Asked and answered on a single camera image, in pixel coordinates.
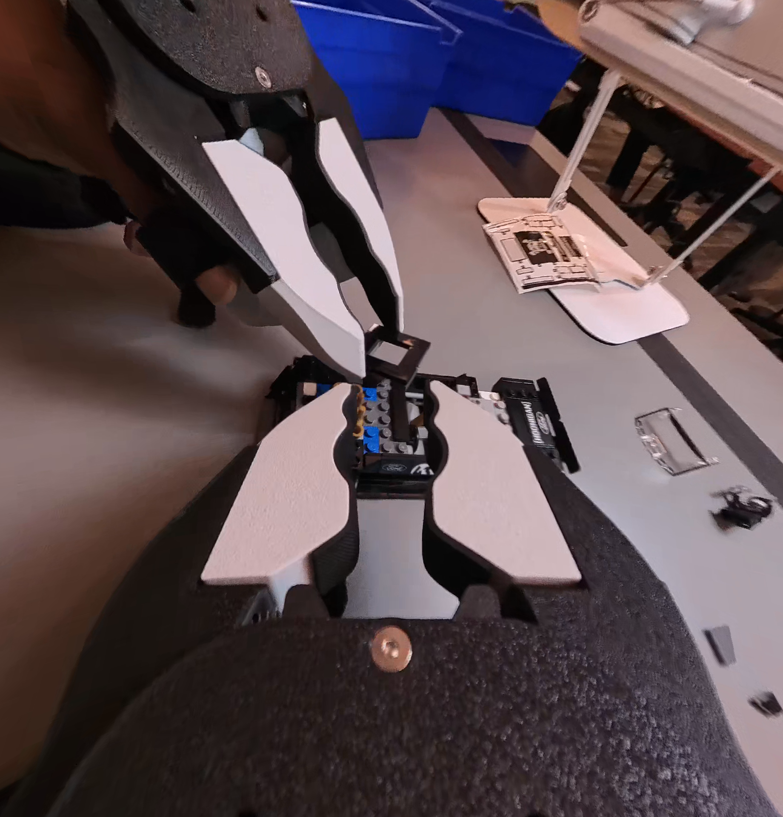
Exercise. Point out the black lego frame assembly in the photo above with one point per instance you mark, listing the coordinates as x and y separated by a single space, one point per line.
398 347

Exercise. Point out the white stand rod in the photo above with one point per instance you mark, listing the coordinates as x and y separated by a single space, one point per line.
711 227
581 141

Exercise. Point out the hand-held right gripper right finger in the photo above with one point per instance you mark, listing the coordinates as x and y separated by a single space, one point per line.
500 504

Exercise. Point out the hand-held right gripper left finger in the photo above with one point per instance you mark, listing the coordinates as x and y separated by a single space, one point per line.
283 504

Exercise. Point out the blue plastic bin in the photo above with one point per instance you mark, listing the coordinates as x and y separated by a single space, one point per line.
379 64
519 58

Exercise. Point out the tiny black lego piece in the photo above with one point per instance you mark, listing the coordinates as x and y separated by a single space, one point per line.
766 702

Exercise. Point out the person's left hand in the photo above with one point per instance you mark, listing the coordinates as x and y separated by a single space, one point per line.
34 77

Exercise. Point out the clear lego windshield piece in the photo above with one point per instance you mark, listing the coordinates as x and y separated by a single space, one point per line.
672 441

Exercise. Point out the lego sticker sheet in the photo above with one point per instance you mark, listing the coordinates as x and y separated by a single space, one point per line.
538 253

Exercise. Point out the grey wedge lego piece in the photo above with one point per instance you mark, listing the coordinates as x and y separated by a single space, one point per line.
721 645

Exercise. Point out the lego car model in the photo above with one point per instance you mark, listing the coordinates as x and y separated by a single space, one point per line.
392 441

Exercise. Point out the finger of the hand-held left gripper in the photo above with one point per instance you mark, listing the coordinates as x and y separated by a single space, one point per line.
360 217
283 243

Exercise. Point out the small black lego assembly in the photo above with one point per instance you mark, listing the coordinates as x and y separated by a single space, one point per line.
743 509

